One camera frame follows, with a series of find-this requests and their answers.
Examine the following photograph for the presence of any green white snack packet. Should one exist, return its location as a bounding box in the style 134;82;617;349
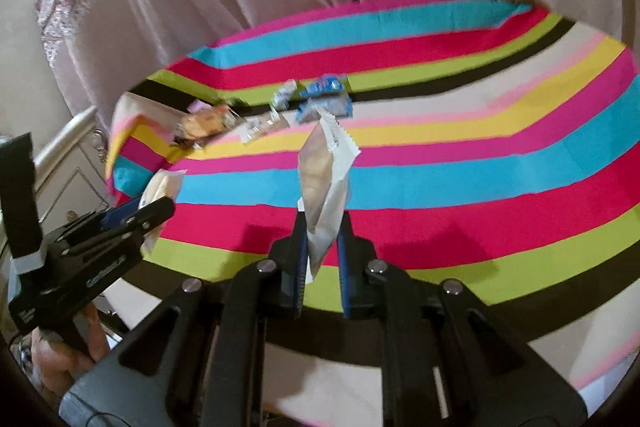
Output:
270;79;298;112

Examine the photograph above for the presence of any blue snack packet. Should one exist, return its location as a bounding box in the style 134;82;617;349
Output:
299;74;348;100

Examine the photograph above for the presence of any person's left hand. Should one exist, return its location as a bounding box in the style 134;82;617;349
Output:
32;303;110;401

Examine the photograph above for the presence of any clear cookie packet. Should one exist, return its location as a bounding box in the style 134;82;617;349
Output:
240;110;290;144

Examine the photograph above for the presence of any striped colourful blanket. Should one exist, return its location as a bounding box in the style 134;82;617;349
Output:
106;0;639;387

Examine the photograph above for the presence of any small bun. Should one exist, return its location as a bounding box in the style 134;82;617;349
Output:
138;168;188;256

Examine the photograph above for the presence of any green yellow snack packet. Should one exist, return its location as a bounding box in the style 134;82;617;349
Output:
295;94;352;124

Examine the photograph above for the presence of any white barcode snack packet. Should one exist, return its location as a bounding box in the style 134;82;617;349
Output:
298;108;360;283

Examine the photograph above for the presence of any large bun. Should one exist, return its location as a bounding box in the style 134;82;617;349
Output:
174;105;240;146

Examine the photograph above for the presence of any silver white cabinet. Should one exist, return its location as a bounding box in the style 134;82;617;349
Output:
35;107;110;233

